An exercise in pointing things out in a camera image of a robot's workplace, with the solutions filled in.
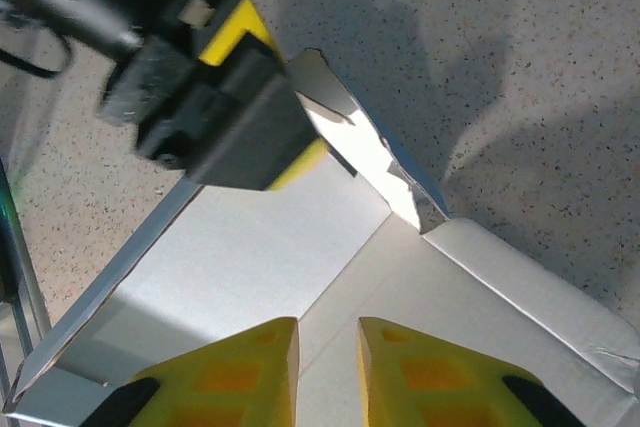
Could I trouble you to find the aluminium side rail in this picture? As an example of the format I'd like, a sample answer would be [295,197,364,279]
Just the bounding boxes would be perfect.
[0,156,51,398]

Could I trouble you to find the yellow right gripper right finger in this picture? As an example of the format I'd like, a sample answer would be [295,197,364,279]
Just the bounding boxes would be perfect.
[357,315,590,427]

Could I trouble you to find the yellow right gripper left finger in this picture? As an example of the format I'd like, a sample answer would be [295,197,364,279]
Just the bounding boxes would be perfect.
[77,316,301,427]

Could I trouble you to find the white cardboard paper box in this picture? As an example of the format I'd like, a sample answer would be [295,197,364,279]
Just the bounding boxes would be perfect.
[0,46,640,427]

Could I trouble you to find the thin black left wrist cable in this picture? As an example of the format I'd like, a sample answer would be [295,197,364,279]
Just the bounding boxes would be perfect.
[0,31,71,81]

